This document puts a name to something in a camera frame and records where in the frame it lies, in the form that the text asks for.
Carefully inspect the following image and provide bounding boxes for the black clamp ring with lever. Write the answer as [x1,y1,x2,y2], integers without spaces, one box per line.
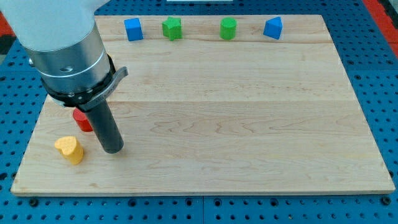
[42,55,128,112]

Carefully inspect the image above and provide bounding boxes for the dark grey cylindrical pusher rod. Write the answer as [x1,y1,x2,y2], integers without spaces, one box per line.
[84,101,124,154]

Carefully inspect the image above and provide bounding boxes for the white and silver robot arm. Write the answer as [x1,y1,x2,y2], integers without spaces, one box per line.
[1,0,128,154]

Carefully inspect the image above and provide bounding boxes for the yellow heart block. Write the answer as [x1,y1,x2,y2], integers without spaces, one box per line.
[54,136,84,165]

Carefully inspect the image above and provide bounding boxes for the light wooden board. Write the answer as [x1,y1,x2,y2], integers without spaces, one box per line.
[11,15,395,197]

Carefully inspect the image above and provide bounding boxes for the red cylinder block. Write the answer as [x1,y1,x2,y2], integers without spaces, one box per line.
[72,108,93,132]

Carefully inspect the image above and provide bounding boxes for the blue cube block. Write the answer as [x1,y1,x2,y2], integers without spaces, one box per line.
[124,18,144,41]

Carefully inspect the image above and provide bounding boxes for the green star block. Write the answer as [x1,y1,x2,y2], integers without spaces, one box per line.
[162,16,182,41]

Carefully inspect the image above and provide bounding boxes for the green cylinder block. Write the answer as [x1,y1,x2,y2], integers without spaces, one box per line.
[220,17,237,40]

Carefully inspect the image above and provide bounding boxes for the blue triangular prism block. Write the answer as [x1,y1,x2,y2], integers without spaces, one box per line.
[263,17,283,40]

